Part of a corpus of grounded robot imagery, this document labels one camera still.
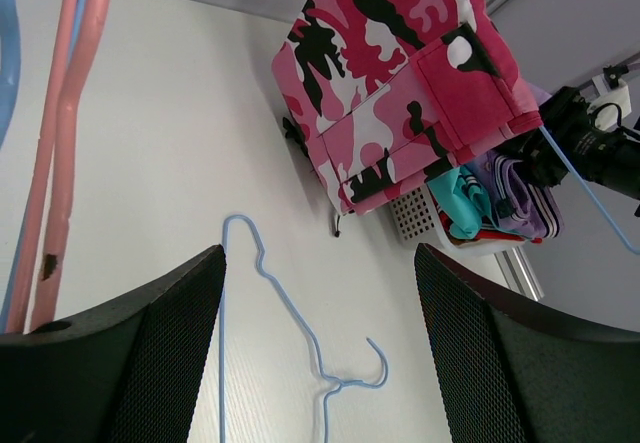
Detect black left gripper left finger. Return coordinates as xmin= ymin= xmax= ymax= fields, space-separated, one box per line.
xmin=1 ymin=245 xmax=226 ymax=442

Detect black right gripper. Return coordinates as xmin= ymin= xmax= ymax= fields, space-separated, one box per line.
xmin=497 ymin=87 xmax=639 ymax=198

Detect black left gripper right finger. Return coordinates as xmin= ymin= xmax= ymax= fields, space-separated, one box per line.
xmin=414 ymin=244 xmax=639 ymax=442

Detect purple trousers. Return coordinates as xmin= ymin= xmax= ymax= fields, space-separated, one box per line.
xmin=466 ymin=150 xmax=564 ymax=241

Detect teal trousers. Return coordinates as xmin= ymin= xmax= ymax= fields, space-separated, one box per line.
xmin=427 ymin=167 xmax=483 ymax=240

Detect red trousers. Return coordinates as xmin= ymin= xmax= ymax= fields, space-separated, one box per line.
xmin=436 ymin=204 xmax=555 ymax=244

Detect blue hanger with purple trousers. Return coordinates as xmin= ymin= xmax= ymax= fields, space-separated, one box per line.
xmin=215 ymin=213 xmax=390 ymax=442

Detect white plastic mesh basket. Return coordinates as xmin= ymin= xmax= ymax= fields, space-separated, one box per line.
xmin=388 ymin=186 xmax=525 ymax=258

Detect light blue hanger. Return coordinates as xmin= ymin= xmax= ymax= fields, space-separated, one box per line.
xmin=539 ymin=126 xmax=640 ymax=256
xmin=0 ymin=0 xmax=96 ymax=314

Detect pink wire hanger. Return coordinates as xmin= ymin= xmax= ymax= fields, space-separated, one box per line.
xmin=30 ymin=0 xmax=110 ymax=331

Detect empty light blue hanger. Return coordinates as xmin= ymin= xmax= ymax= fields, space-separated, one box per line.
xmin=539 ymin=126 xmax=640 ymax=256

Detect pink floral trousers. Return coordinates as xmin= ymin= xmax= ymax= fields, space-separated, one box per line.
xmin=272 ymin=0 xmax=542 ymax=215

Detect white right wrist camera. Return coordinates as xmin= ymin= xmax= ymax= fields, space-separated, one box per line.
xmin=589 ymin=64 xmax=631 ymax=130

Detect right aluminium frame post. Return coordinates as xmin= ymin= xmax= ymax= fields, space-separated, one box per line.
xmin=488 ymin=0 xmax=639 ymax=315

